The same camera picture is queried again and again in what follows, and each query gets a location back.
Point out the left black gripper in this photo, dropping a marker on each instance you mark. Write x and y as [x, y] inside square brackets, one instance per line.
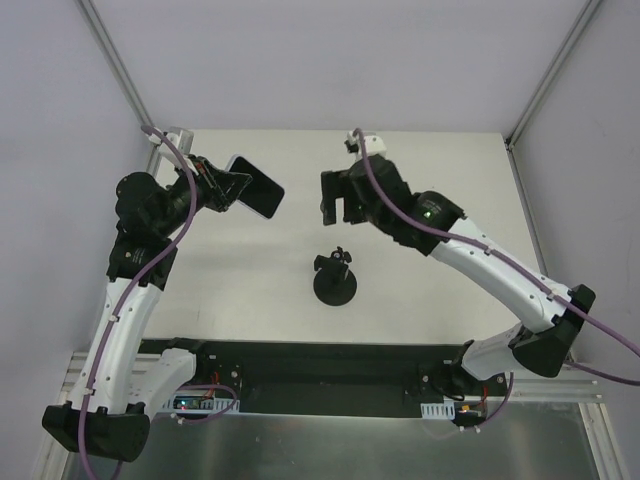
[211, 181]

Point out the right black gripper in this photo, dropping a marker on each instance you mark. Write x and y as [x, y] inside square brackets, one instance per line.
[343, 193]

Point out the black phone lavender case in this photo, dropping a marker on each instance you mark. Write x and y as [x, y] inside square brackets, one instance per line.
[263, 195]

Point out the black phone stand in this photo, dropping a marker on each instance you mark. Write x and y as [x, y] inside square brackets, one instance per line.
[334, 283]

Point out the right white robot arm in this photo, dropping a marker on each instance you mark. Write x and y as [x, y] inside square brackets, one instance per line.
[550, 314]

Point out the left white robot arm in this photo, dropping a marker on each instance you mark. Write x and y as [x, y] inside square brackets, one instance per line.
[108, 413]

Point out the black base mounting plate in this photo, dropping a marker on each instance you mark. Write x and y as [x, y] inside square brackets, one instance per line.
[293, 378]

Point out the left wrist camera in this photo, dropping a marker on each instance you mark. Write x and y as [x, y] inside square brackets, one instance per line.
[181, 139]

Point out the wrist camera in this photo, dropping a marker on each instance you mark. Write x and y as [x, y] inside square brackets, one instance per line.
[374, 145]
[181, 139]

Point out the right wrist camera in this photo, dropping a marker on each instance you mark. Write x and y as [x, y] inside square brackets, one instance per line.
[374, 145]

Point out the right aluminium frame post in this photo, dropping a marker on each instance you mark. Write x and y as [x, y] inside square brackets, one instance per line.
[567, 47]

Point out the aluminium frame post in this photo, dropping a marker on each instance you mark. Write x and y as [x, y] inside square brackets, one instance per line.
[109, 50]
[567, 47]

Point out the left aluminium frame post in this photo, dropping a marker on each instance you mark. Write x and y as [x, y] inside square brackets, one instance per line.
[109, 50]

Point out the left white cable duct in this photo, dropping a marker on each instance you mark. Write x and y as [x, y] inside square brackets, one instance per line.
[199, 405]

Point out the white cable duct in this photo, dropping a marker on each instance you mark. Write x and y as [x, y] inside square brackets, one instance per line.
[438, 411]
[199, 405]

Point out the right white cable duct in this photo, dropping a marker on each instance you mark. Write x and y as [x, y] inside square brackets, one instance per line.
[438, 411]

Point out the front aluminium rail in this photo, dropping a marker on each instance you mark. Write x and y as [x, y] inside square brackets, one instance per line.
[571, 386]

